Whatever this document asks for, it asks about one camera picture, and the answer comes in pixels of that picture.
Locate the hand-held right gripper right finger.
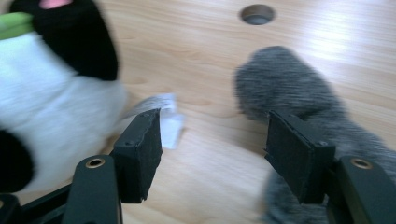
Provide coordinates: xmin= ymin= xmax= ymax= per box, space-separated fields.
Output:
xmin=264 ymin=110 xmax=337 ymax=205

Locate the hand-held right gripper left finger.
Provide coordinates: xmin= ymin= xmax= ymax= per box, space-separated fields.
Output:
xmin=110 ymin=107 xmax=163 ymax=204

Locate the grey fluffy cloth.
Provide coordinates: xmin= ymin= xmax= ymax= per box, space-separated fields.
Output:
xmin=233 ymin=45 xmax=396 ymax=224

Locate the panda plush toy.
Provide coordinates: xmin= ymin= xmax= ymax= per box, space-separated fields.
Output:
xmin=0 ymin=0 xmax=187 ymax=194

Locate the dark round table grommet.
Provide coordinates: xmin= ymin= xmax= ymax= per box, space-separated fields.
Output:
xmin=239 ymin=3 xmax=276 ymax=26

